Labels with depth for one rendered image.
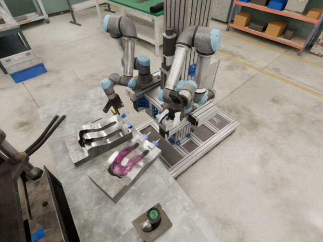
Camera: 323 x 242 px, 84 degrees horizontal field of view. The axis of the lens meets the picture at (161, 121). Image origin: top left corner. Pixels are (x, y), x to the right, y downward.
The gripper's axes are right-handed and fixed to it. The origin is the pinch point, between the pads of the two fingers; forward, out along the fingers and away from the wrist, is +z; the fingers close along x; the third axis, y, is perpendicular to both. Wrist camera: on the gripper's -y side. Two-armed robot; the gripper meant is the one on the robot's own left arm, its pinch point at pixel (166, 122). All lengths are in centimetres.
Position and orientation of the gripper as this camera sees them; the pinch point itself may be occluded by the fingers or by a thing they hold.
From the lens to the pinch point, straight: 83.3
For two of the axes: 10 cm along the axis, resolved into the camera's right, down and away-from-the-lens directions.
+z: -4.3, 6.7, -6.1
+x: -9.0, -2.2, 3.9
